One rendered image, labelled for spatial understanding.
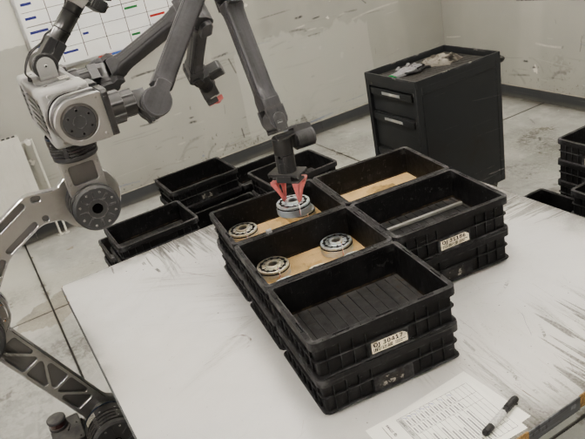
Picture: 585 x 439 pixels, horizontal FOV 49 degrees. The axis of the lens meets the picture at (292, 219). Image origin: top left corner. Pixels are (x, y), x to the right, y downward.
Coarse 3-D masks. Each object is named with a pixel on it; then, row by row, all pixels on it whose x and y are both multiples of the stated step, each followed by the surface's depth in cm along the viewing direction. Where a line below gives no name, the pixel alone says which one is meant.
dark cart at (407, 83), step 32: (480, 64) 346; (384, 96) 356; (416, 96) 331; (448, 96) 342; (480, 96) 353; (384, 128) 371; (416, 128) 341; (448, 128) 349; (480, 128) 361; (448, 160) 356; (480, 160) 369
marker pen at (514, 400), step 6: (516, 396) 149; (510, 402) 148; (516, 402) 149; (504, 408) 147; (510, 408) 147; (498, 414) 145; (504, 414) 146; (492, 420) 144; (498, 420) 144; (486, 426) 143; (492, 426) 143; (486, 432) 142
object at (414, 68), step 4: (408, 64) 364; (412, 64) 362; (416, 64) 360; (420, 64) 359; (424, 64) 361; (396, 68) 362; (400, 68) 361; (404, 68) 359; (408, 68) 357; (412, 68) 357; (416, 68) 357; (420, 68) 357; (424, 68) 358; (396, 72) 357; (400, 72) 355; (404, 72) 354; (408, 72) 354; (412, 72) 353; (416, 72) 354; (388, 76) 355; (392, 76) 353; (396, 76) 352; (400, 76) 353
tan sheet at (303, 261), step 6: (354, 240) 207; (354, 246) 204; (360, 246) 203; (306, 252) 206; (312, 252) 205; (318, 252) 204; (288, 258) 205; (294, 258) 204; (300, 258) 203; (306, 258) 202; (312, 258) 202; (318, 258) 201; (324, 258) 200; (330, 258) 200; (336, 258) 199; (294, 264) 200; (300, 264) 200; (306, 264) 199; (312, 264) 198; (294, 270) 197; (300, 270) 196; (270, 282) 193
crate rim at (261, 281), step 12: (324, 216) 205; (360, 216) 199; (288, 228) 201; (372, 228) 191; (252, 240) 198; (384, 240) 183; (240, 252) 193; (360, 252) 180; (252, 264) 185; (324, 264) 178; (252, 276) 183; (264, 288) 174
